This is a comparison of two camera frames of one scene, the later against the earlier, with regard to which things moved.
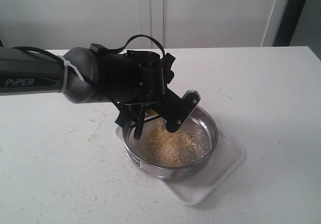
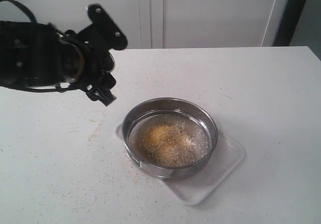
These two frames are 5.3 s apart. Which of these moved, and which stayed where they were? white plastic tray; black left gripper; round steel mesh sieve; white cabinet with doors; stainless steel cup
Moved: stainless steel cup; black left gripper
Stayed: white plastic tray; round steel mesh sieve; white cabinet with doors
